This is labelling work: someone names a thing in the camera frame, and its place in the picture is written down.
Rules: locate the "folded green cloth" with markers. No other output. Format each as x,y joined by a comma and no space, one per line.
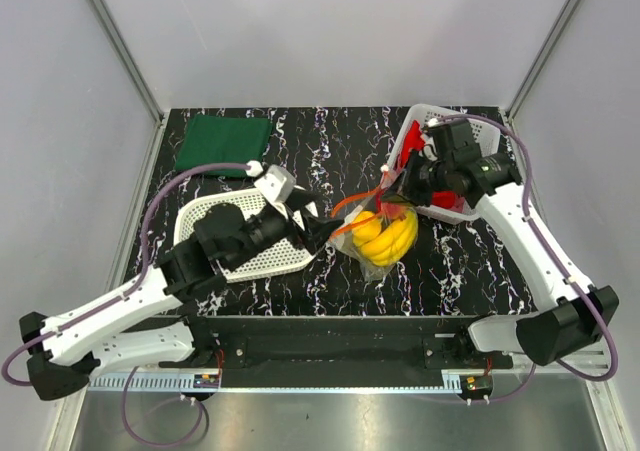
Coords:
213,139

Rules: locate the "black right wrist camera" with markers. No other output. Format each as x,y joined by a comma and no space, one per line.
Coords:
454,143

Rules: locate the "yellow fake banana bunch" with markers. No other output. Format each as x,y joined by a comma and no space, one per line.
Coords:
381,242

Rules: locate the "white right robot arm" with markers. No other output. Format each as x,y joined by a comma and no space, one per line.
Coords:
571,313

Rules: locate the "red cloth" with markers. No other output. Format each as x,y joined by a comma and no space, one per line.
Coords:
416,140

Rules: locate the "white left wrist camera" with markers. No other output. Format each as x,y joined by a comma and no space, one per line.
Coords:
275,185

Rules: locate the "right aluminium frame post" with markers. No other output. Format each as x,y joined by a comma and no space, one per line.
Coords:
560,25

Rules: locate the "small white perforated basket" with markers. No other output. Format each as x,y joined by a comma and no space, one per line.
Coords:
280,259

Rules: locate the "large white laundry basket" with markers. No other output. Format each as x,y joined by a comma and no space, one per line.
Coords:
488,173

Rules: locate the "red fake apple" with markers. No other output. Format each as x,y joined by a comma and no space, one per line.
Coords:
393,211

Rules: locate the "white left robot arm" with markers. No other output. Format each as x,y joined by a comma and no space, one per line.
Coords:
67,351

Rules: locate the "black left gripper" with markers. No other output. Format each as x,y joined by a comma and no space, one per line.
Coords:
316,233

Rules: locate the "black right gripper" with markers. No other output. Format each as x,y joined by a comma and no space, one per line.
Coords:
403,188

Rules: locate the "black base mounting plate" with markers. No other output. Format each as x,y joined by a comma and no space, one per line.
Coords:
338,353

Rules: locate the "clear zip top bag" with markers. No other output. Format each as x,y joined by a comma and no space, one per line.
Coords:
348,209

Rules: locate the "grey slotted cable duct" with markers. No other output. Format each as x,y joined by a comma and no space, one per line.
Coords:
169,382

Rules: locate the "aluminium corner frame post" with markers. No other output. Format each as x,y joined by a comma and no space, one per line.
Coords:
108,24

